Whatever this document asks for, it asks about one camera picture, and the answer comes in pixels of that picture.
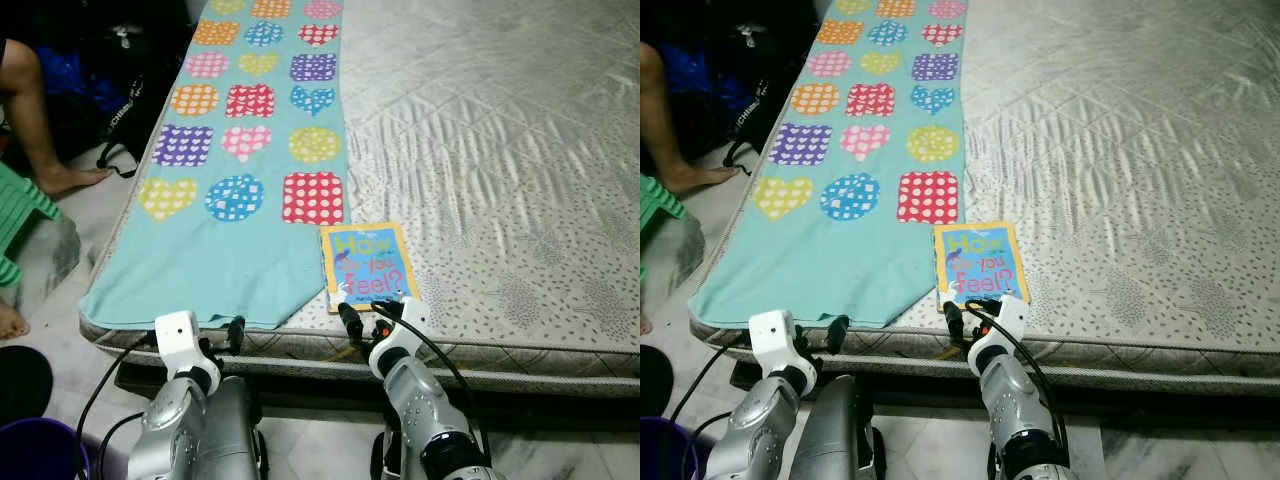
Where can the grey left robot leg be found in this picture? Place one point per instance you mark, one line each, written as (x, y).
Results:
(235, 430)
(840, 430)

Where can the stacked green plastic stools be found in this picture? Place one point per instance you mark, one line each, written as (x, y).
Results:
(660, 220)
(20, 215)

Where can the grey right robot leg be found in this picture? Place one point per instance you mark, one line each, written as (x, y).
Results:
(383, 455)

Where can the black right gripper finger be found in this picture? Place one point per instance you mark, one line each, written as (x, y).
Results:
(350, 322)
(954, 320)

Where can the seated person in black shorts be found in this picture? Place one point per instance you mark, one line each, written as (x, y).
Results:
(30, 120)
(665, 120)

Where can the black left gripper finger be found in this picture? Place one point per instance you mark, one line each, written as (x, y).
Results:
(837, 334)
(237, 335)

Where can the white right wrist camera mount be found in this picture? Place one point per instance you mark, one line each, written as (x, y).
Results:
(1005, 320)
(405, 325)

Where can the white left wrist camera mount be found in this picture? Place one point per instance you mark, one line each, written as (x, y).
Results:
(178, 338)
(773, 338)

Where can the turquoise blanket with colourful shapes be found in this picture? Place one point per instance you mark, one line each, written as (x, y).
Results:
(850, 260)
(230, 260)

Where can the grey quilted spotted mattress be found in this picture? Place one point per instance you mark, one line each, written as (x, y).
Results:
(480, 120)
(1100, 120)

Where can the yellow-edged blue children's book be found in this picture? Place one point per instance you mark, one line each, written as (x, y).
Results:
(365, 260)
(980, 260)

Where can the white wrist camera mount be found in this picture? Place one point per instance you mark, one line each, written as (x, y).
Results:
(178, 338)
(773, 338)
(1005, 320)
(405, 325)

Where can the blue bag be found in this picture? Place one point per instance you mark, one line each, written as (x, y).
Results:
(75, 80)
(705, 80)

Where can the black bag with white print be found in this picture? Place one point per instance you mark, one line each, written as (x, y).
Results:
(770, 90)
(140, 90)

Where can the black standing fan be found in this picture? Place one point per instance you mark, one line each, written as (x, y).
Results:
(22, 385)
(652, 380)

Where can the black bed frame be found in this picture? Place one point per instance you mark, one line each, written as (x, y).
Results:
(300, 385)
(900, 385)

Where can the grey robot leg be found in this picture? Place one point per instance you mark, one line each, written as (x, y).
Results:
(840, 430)
(235, 430)
(383, 455)

